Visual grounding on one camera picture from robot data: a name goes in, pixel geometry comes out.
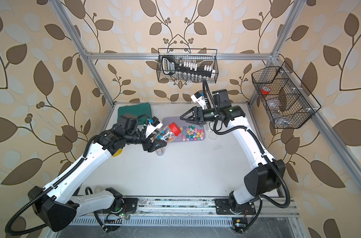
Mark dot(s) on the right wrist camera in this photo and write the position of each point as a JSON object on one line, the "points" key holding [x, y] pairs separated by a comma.
{"points": [[200, 99]]}

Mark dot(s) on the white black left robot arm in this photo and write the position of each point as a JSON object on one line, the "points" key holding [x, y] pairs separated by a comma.
{"points": [[56, 203]]}

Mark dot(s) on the pile of star candies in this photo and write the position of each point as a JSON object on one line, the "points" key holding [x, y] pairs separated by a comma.
{"points": [[192, 133]]}

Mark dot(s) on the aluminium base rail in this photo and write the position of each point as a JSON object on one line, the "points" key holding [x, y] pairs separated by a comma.
{"points": [[171, 211]]}

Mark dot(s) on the small clear sprinkles jar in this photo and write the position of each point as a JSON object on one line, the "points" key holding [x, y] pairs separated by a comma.
{"points": [[160, 152]]}

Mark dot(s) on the clear plastic jar lid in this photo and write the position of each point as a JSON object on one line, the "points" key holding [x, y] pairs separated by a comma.
{"points": [[212, 136]]}

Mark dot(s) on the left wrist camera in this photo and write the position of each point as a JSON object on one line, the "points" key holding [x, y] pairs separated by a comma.
{"points": [[153, 124]]}

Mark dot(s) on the black socket set rack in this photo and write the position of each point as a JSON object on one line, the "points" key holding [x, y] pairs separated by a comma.
{"points": [[187, 66]]}

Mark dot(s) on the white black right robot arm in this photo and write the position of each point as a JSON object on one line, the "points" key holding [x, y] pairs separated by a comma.
{"points": [[265, 180]]}

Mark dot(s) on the green plastic tool case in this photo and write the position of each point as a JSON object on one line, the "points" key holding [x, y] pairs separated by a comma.
{"points": [[143, 109]]}

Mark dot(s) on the red item in basket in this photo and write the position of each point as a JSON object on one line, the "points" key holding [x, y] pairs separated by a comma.
{"points": [[265, 90]]}

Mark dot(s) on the black wire basket back wall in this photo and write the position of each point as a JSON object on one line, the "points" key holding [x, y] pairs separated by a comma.
{"points": [[183, 51]]}

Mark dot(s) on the yellow tape roll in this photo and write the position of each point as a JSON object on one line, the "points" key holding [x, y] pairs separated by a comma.
{"points": [[118, 153]]}

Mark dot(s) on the black wire basket wall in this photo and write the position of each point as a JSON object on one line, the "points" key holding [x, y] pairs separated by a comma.
{"points": [[183, 51], [291, 102]]}

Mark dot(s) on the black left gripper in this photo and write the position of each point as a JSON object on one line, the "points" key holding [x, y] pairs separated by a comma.
{"points": [[150, 146]]}

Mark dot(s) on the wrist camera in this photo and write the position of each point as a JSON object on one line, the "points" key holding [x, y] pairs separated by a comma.
{"points": [[153, 124], [200, 99]]}

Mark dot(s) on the lilac plastic tray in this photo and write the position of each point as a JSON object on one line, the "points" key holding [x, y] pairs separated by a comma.
{"points": [[180, 123]]}

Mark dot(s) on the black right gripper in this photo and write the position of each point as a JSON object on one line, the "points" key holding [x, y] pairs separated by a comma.
{"points": [[198, 115]]}

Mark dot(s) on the red lid candy jar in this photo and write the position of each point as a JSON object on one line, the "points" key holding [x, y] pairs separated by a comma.
{"points": [[172, 132]]}

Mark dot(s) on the black wire basket right wall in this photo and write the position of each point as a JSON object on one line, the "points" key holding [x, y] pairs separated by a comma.
{"points": [[291, 102]]}

